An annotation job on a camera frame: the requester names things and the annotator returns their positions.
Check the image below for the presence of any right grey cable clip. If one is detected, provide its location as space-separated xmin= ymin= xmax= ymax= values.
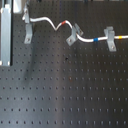
xmin=104 ymin=26 xmax=116 ymax=52

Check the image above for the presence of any aluminium extrusion rail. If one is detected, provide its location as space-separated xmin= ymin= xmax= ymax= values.
xmin=0 ymin=0 xmax=13 ymax=66

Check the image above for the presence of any grey cable clip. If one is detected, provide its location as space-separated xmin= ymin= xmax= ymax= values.
xmin=66 ymin=23 xmax=83 ymax=46
xmin=23 ymin=22 xmax=35 ymax=45
xmin=104 ymin=26 xmax=116 ymax=52

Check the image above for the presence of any left grey cable clip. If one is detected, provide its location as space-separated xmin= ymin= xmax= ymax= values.
xmin=23 ymin=22 xmax=35 ymax=45

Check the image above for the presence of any middle grey cable clip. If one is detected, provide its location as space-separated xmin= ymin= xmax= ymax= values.
xmin=66 ymin=23 xmax=83 ymax=46

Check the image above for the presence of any white cable with coloured bands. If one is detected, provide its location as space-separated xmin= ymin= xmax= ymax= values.
xmin=21 ymin=4 xmax=128 ymax=43

